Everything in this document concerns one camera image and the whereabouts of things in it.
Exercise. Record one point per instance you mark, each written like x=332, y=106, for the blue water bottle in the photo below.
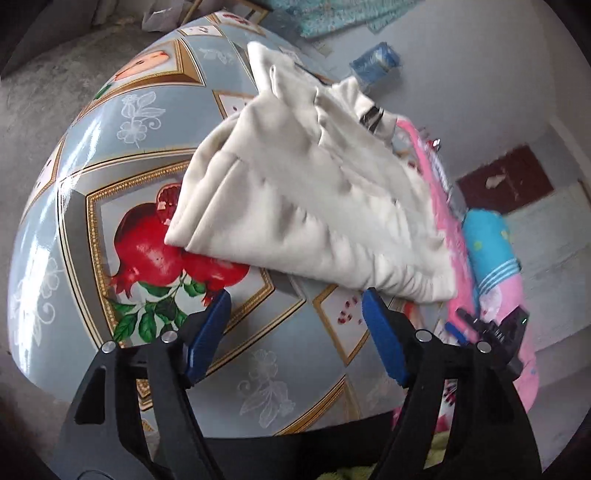
x=374, y=62

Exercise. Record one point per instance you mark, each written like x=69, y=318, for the dark red door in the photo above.
x=517, y=170

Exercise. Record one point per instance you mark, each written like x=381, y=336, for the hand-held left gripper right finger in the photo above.
x=383, y=337

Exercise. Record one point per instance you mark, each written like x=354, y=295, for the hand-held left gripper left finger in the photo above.
x=207, y=332

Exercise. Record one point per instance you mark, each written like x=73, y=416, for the teal floral cloth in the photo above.
x=332, y=16

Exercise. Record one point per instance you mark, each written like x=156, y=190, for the cyan and pink pillow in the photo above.
x=489, y=244

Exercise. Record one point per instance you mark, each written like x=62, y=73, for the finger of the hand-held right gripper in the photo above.
x=468, y=318
x=455, y=333

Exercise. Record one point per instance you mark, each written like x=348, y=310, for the pink floral blanket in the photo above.
x=464, y=290

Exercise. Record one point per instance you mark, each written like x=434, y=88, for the clear plastic bag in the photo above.
x=161, y=16

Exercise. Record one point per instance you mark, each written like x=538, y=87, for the table with fruit-print cover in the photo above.
x=115, y=138

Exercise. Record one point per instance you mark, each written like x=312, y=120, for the cream zip jacket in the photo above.
x=300, y=207

